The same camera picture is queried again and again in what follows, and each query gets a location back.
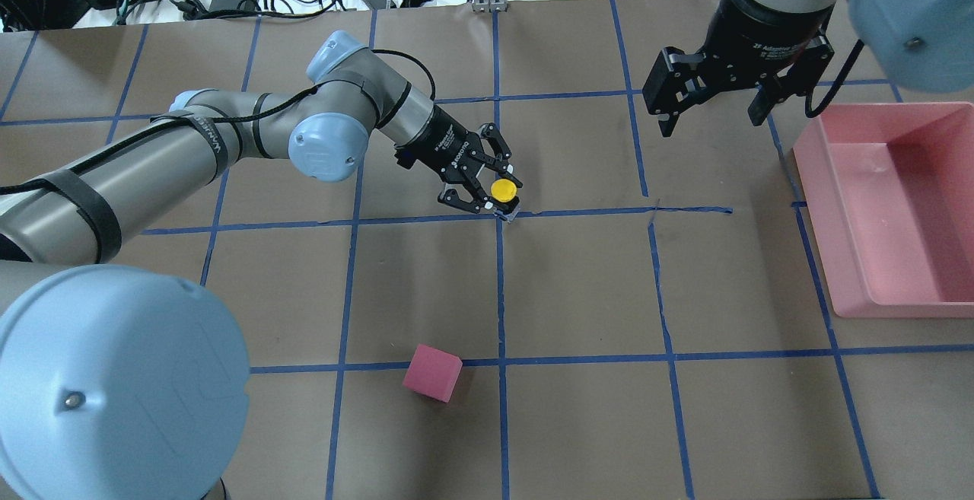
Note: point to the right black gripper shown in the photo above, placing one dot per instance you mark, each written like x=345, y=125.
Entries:
x=763, y=33

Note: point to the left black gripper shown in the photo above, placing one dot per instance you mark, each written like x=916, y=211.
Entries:
x=438, y=139

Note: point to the yellow push button switch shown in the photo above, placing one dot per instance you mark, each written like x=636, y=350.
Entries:
x=504, y=199

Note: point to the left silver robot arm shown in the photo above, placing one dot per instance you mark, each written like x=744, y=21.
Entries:
x=121, y=383

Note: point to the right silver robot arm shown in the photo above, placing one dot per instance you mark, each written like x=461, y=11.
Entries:
x=922, y=45

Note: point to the pink plastic bin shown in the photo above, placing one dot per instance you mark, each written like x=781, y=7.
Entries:
x=889, y=189

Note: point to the pink cube centre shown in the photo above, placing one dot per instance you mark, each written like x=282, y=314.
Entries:
x=433, y=373

